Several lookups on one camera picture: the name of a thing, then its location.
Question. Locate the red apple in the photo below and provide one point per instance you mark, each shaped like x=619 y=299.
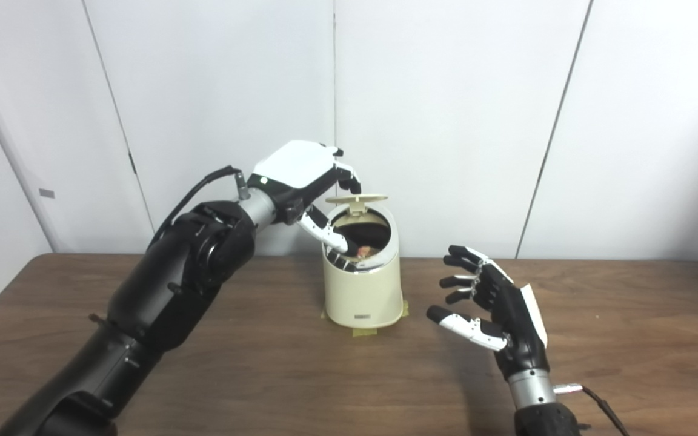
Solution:
x=364 y=249

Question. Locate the black wall panel hinge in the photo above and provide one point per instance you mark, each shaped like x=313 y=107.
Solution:
x=132 y=163

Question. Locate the cream-colored round bin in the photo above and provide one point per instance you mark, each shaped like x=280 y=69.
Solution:
x=364 y=297

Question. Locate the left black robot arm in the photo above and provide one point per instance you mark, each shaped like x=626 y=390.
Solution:
x=167 y=290

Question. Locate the cream round bin lid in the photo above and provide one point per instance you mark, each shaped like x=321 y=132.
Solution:
x=358 y=198

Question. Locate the small grey wall label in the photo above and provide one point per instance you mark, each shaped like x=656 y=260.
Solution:
x=46 y=193

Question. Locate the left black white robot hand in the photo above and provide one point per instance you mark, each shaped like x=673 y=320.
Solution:
x=294 y=166

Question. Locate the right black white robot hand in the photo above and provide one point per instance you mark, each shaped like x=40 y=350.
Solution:
x=515 y=327

